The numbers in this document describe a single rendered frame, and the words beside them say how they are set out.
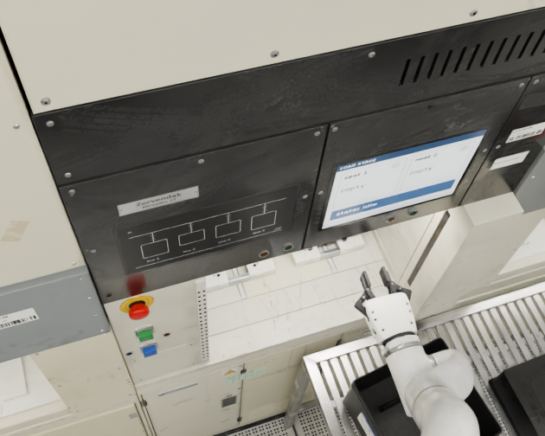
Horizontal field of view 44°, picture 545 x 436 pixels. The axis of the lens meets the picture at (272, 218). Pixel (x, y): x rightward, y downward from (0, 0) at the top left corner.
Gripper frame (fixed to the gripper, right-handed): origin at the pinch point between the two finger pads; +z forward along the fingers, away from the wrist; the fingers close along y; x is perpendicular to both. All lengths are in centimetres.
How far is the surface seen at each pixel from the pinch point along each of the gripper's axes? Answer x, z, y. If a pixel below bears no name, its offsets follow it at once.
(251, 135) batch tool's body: 63, 1, -32
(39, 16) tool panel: 91, -1, -55
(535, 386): -33, -27, 42
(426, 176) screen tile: 37.8, 2.1, 3.2
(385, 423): -42.0, -24.3, 2.7
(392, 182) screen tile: 38.9, 1.8, -4.1
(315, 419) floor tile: -119, -3, -1
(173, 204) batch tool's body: 50, 0, -44
